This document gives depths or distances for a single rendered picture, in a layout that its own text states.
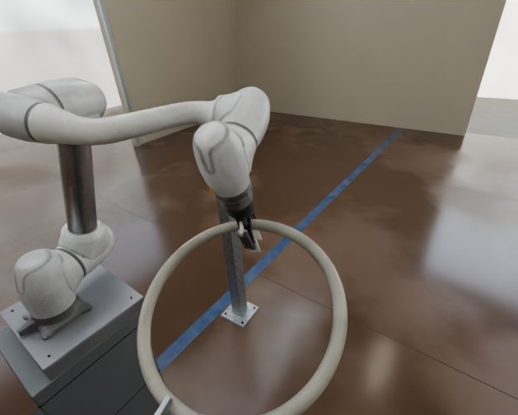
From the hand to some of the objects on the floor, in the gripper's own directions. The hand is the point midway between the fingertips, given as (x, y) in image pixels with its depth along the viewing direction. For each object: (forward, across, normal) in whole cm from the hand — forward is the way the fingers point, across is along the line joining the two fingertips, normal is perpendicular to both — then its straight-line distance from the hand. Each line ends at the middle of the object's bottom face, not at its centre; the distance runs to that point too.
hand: (254, 240), depth 91 cm
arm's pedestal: (+104, +47, -90) cm, 145 cm away
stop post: (+138, -23, -42) cm, 146 cm away
